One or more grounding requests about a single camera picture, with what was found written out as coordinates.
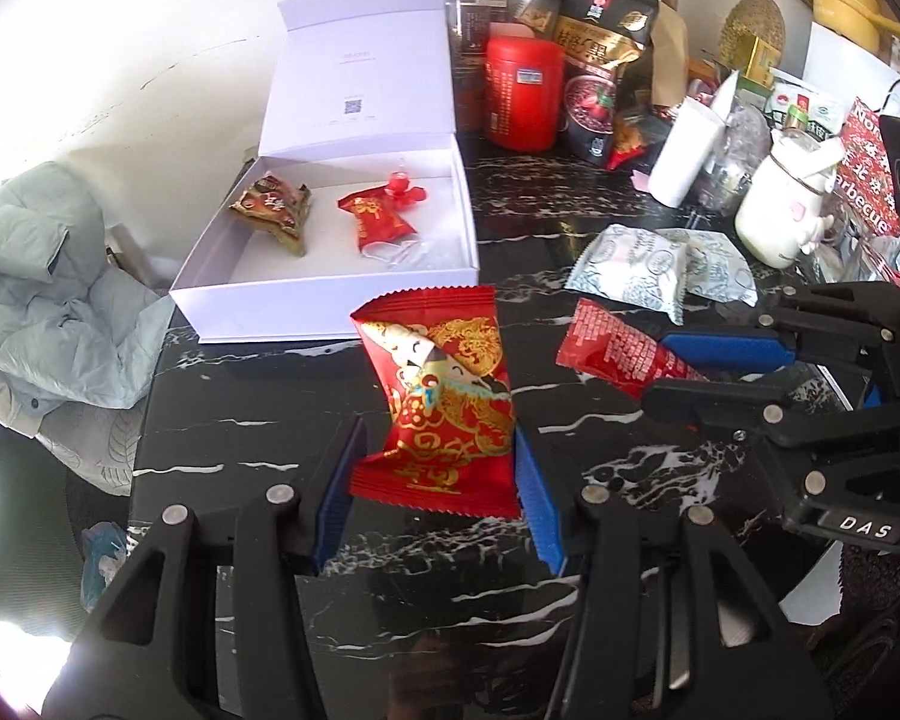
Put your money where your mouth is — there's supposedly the small red gold candy packet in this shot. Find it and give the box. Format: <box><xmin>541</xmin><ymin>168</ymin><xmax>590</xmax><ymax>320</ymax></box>
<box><xmin>336</xmin><ymin>191</ymin><xmax>419</xmax><ymax>254</ymax></box>

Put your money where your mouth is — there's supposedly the brown paper bag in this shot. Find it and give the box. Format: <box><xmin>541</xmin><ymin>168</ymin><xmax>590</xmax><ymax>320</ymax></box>
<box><xmin>649</xmin><ymin>4</ymin><xmax>692</xmax><ymax>107</ymax></box>

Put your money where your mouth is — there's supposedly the white ceramic jar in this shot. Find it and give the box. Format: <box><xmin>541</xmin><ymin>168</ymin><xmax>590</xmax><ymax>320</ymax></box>
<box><xmin>735</xmin><ymin>131</ymin><xmax>835</xmax><ymax>269</ymax></box>

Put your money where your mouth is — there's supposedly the orange snack packet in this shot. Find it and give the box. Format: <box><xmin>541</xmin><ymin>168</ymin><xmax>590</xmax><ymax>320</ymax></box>
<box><xmin>606</xmin><ymin>109</ymin><xmax>657</xmax><ymax>170</ymax></box>

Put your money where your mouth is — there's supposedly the red snack packet white text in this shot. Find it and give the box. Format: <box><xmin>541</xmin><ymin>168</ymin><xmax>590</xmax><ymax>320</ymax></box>
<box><xmin>555</xmin><ymin>298</ymin><xmax>710</xmax><ymax>398</ymax></box>

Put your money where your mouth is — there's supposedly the large red figure-print snack packet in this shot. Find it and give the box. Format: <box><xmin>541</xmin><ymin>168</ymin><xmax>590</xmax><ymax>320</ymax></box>
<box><xmin>349</xmin><ymin>285</ymin><xmax>524</xmax><ymax>520</ymax></box>

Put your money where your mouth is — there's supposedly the green gold box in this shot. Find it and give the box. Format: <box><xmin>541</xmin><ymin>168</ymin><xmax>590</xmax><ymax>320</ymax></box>
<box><xmin>742</xmin><ymin>34</ymin><xmax>786</xmax><ymax>85</ymax></box>

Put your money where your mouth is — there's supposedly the black gold snack bag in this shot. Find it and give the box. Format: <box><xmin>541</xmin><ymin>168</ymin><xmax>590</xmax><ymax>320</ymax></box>
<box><xmin>555</xmin><ymin>0</ymin><xmax>659</xmax><ymax>164</ymax></box>

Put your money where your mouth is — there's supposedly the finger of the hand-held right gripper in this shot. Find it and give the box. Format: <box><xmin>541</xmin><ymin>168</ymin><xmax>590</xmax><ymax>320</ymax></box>
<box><xmin>660</xmin><ymin>281</ymin><xmax>900</xmax><ymax>374</ymax></box>
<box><xmin>641</xmin><ymin>379</ymin><xmax>900</xmax><ymax>452</ymax></box>

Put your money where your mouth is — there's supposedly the red tin canister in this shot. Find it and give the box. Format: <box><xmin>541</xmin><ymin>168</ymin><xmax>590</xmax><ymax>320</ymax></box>
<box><xmin>484</xmin><ymin>36</ymin><xmax>565</xmax><ymax>151</ymax></box>

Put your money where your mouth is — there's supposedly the round woven trivet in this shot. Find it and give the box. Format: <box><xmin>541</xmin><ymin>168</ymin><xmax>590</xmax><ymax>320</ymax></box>
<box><xmin>720</xmin><ymin>0</ymin><xmax>786</xmax><ymax>74</ymax></box>

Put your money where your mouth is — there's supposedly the brown gold snack packet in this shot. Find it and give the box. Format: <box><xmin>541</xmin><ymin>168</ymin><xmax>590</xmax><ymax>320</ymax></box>
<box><xmin>229</xmin><ymin>175</ymin><xmax>314</xmax><ymax>257</ymax></box>

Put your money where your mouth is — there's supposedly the red printed paper bag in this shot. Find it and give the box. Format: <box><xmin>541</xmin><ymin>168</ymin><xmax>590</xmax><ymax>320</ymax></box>
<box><xmin>832</xmin><ymin>97</ymin><xmax>900</xmax><ymax>241</ymax></box>

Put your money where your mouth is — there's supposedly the white gift box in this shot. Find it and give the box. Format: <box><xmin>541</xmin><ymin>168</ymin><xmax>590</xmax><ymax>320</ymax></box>
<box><xmin>169</xmin><ymin>0</ymin><xmax>481</xmax><ymax>344</ymax></box>

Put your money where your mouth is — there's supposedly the patterned white snack packet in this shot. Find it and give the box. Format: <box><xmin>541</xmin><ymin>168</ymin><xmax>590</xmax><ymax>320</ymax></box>
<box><xmin>566</xmin><ymin>223</ymin><xmax>691</xmax><ymax>325</ymax></box>
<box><xmin>656</xmin><ymin>229</ymin><xmax>758</xmax><ymax>308</ymax></box>

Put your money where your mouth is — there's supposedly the clear plastic bag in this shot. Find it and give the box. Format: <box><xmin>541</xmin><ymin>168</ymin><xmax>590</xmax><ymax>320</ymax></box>
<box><xmin>701</xmin><ymin>101</ymin><xmax>771</xmax><ymax>212</ymax></box>

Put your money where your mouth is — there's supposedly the stack of yellow bowls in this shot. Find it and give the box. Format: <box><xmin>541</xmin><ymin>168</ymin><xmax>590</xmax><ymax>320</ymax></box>
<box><xmin>810</xmin><ymin>0</ymin><xmax>900</xmax><ymax>53</ymax></box>

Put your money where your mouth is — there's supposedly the white green packet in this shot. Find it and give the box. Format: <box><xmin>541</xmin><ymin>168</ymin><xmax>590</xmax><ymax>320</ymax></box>
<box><xmin>765</xmin><ymin>86</ymin><xmax>845</xmax><ymax>141</ymax></box>

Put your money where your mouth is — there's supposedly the blue plastic item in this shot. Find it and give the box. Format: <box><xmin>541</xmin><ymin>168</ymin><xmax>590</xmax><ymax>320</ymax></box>
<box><xmin>81</xmin><ymin>521</ymin><xmax>134</xmax><ymax>610</ymax></box>

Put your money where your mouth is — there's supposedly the clear plastic container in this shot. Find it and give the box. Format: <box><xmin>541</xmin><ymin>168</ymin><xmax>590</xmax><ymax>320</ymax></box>
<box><xmin>810</xmin><ymin>229</ymin><xmax>900</xmax><ymax>287</ymax></box>

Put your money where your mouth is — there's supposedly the white shopping bag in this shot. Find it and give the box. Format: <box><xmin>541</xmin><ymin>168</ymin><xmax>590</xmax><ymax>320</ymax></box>
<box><xmin>806</xmin><ymin>19</ymin><xmax>900</xmax><ymax>121</ymax></box>

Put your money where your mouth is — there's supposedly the black gold snack can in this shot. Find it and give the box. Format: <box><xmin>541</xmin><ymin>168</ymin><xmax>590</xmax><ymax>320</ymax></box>
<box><xmin>514</xmin><ymin>0</ymin><xmax>569</xmax><ymax>40</ymax></box>

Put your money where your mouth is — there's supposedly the pale green jacket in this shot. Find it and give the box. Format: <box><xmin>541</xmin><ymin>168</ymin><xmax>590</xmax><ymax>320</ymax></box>
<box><xmin>0</xmin><ymin>161</ymin><xmax>175</xmax><ymax>436</ymax></box>

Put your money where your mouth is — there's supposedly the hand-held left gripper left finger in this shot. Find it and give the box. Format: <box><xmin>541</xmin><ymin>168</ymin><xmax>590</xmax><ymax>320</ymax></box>
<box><xmin>41</xmin><ymin>416</ymin><xmax>368</xmax><ymax>720</ymax></box>

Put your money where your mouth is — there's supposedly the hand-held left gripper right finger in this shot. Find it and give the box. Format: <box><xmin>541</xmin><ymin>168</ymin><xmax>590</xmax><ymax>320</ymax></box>
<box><xmin>514</xmin><ymin>427</ymin><xmax>833</xmax><ymax>720</ymax></box>

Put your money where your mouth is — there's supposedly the leaf pattern cushion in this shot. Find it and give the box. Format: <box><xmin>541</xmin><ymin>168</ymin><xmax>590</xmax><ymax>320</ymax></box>
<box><xmin>37</xmin><ymin>405</ymin><xmax>149</xmax><ymax>497</ymax></box>

